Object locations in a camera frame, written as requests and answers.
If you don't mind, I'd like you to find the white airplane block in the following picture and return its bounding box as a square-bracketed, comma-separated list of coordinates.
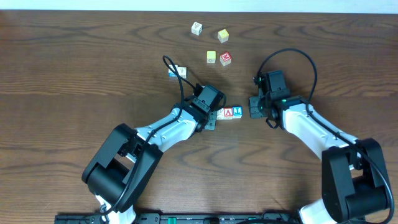
[216, 108, 224, 120]

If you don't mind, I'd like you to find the red letter A block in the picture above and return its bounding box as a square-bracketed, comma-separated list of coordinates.
[223, 108, 233, 119]

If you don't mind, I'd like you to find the blue letter block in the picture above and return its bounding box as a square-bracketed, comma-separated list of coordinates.
[233, 106, 243, 119]

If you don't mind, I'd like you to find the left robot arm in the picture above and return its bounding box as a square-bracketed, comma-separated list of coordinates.
[81, 85, 226, 223]

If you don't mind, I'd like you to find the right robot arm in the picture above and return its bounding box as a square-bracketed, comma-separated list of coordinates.
[249, 70, 394, 223]

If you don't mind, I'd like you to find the plain hand sign block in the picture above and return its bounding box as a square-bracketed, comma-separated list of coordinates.
[177, 67, 187, 79]

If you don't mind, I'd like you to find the yellow block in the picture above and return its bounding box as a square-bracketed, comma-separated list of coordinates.
[206, 50, 216, 63]
[218, 29, 229, 43]

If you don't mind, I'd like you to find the red letter M block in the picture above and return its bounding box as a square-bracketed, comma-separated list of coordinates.
[220, 52, 232, 66]

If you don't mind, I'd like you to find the yellow top block far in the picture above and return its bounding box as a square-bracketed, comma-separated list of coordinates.
[218, 29, 229, 43]

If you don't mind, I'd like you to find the white block top far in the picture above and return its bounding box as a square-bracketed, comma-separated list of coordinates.
[191, 22, 203, 35]

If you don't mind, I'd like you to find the right black cable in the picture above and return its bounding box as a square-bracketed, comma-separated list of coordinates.
[254, 47, 396, 224]

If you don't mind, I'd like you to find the black cable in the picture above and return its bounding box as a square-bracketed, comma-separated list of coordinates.
[254, 47, 396, 224]
[99, 55, 200, 217]

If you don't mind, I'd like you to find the left black cable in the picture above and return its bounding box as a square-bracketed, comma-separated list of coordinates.
[99, 55, 200, 217]

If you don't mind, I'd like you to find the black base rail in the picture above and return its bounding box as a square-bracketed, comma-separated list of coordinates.
[54, 212, 301, 224]

